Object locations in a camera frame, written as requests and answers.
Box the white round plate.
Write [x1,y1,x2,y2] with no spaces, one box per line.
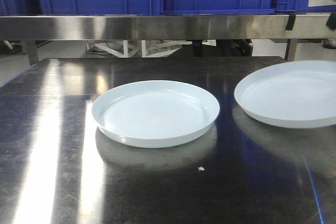
[91,80,220,148]
[234,60,335,129]

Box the black tape strip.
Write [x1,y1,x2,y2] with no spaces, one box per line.
[285,14,296,31]

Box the white metal frame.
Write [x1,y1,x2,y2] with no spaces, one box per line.
[86,40,191,58]

